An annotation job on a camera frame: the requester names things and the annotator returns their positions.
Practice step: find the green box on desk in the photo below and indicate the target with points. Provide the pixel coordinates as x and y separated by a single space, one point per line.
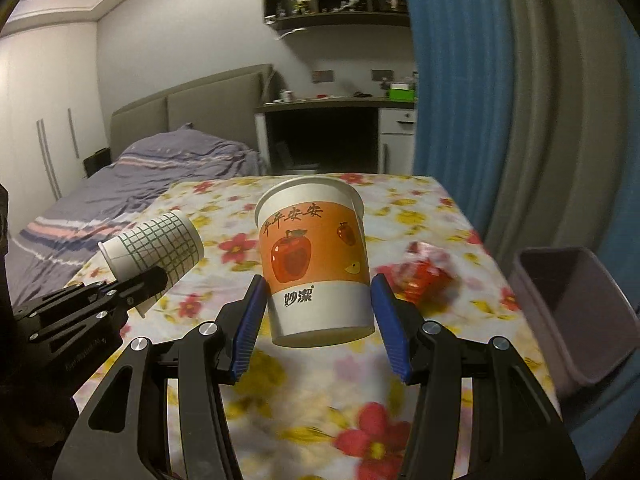
399 91

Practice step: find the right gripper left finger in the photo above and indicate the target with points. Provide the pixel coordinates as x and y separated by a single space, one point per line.
122 432

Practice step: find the grey upholstered headboard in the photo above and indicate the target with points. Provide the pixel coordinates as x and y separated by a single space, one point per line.
221 104

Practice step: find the white wardrobe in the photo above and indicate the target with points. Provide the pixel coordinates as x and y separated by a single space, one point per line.
51 115

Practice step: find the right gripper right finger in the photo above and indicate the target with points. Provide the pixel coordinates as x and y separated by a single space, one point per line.
516 431

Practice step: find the floral bed sheet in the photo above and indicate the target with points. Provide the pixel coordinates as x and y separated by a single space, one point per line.
332 412

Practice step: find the red white snack wrapper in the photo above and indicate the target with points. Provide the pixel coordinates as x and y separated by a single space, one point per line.
422 274

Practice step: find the dark desk with drawers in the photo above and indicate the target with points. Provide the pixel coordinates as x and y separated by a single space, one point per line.
366 135

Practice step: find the blue and grey curtain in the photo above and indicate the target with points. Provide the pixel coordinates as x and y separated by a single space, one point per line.
529 117

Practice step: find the green grid paper cup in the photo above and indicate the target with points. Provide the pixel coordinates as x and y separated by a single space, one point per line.
169 241

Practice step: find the purple plastic trash bin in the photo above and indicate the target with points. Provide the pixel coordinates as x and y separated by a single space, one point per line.
584 324

